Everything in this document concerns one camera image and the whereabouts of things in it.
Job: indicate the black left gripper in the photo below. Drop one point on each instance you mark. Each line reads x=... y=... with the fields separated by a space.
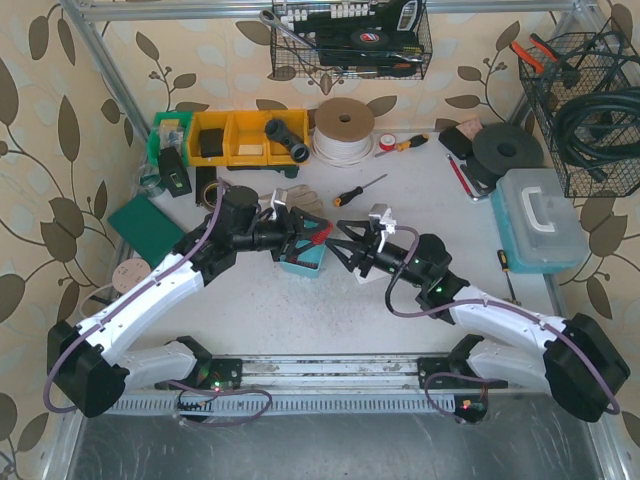
x=288 y=233

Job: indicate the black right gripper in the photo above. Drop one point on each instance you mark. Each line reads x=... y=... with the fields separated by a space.
x=370 y=252

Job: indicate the beige work glove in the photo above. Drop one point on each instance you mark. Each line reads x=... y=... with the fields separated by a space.
x=301 y=196

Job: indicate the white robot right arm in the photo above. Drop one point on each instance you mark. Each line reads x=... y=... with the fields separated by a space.
x=570 y=359

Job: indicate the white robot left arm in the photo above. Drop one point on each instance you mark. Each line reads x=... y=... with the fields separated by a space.
x=93 y=363

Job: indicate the teal spring tray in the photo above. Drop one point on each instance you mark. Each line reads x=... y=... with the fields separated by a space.
x=307 y=264

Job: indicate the orange black small screwdriver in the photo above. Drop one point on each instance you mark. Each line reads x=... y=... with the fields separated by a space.
x=346 y=197

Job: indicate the brown tape roll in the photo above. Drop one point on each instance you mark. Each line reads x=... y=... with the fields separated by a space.
x=209 y=195

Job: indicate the red tape roll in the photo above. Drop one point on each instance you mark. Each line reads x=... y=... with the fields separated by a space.
x=387 y=142

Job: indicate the black pipe fitting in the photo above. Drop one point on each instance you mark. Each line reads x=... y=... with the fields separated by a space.
x=277 y=131

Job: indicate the yellow storage bins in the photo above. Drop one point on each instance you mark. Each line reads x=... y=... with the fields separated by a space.
x=244 y=142

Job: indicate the black box in bin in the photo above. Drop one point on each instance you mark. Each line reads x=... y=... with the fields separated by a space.
x=211 y=142

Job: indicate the dark steel hex key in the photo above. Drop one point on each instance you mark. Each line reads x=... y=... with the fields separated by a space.
x=481 y=190

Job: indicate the black green device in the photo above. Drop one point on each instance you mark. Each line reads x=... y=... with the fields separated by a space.
x=173 y=172

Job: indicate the black rectangular case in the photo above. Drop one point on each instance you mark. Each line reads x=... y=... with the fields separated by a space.
x=456 y=142

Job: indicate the black yellow precision screwdriver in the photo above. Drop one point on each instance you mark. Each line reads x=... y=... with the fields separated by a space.
x=505 y=268

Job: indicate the green notebook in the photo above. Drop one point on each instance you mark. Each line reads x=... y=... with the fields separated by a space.
x=146 y=229

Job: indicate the glass jar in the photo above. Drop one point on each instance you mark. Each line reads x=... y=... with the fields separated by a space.
x=149 y=181

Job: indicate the green storage bin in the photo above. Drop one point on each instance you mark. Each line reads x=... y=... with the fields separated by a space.
x=169 y=129

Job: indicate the teal plastic toolbox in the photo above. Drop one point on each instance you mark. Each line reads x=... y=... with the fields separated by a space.
x=538 y=226

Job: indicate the white cable spool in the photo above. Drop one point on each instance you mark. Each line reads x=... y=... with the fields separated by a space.
x=343 y=132

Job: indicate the yellow black handle screwdriver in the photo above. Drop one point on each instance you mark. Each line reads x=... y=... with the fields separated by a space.
x=413 y=142

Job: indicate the red handled hex key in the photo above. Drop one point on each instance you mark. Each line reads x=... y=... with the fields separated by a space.
x=467 y=187

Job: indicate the wire basket with tools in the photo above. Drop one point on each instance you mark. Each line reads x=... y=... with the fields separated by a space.
x=334 y=41

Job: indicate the orange handled pliers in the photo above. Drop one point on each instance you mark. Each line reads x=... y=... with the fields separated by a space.
x=538 y=46

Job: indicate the wire basket with hoses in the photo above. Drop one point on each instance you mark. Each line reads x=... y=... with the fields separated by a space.
x=587 y=108

